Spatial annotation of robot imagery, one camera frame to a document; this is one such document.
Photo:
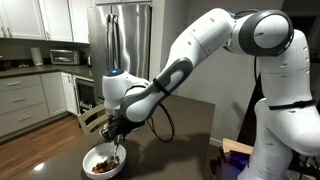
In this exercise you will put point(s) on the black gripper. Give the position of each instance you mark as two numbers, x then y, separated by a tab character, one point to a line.
121	126

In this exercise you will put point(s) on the silver metal spoon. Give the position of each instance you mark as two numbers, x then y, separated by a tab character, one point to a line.
116	153

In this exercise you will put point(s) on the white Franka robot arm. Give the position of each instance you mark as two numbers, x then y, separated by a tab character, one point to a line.
200	36

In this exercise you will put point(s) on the white ceramic bowl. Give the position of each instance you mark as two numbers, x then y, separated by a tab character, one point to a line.
100	153

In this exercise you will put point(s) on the dried fruit nut mix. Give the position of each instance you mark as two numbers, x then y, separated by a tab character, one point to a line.
103	166

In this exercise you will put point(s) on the light wooden chair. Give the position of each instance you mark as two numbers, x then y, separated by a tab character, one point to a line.
82	125

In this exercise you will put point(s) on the black undercounter wine cooler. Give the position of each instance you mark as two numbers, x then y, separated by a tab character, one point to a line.
86	96

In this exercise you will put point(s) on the small black countertop appliance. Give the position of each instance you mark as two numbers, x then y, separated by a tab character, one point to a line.
89	61

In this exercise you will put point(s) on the silver toaster oven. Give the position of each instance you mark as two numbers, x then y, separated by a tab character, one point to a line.
65	57

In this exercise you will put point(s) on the stainless steel refrigerator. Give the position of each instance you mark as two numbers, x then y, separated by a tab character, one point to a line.
133	40

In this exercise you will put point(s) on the white lower kitchen cabinets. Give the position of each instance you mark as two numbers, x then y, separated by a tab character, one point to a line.
23	100

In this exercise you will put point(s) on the white kitchen cabinets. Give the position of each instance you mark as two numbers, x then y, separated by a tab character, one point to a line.
23	100
56	20

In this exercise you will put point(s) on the white paper towel roll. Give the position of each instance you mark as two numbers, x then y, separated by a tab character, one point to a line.
36	56

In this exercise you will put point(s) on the white upper kitchen cabinets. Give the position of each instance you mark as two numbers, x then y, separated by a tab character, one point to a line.
56	20

